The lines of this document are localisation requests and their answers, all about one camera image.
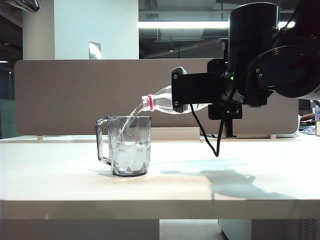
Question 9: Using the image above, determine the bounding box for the black hanging gripper cable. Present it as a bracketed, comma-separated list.
[189, 103, 224, 158]

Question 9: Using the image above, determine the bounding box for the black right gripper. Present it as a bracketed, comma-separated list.
[170, 58, 245, 115]

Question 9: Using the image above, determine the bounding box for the silver wall plaque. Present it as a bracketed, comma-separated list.
[88, 41, 102, 60]

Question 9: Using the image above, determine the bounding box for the clear grey faceted mug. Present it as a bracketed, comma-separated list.
[95, 115, 152, 178]

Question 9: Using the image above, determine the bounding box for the black monitor on arm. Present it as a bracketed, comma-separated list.
[298, 98, 313, 111]

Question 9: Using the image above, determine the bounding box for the clear plastic water bottle red label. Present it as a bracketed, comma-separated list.
[141, 84, 210, 115]

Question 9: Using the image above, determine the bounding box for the long white ceiling light strip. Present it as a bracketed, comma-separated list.
[138, 21, 230, 29]

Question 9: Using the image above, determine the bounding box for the dark grey angular object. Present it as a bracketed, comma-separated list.
[15, 0, 41, 12]

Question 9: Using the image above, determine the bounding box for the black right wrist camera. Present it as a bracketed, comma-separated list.
[207, 103, 243, 139]

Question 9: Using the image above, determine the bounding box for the brown fabric desk partition panel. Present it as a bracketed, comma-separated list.
[14, 58, 300, 136]

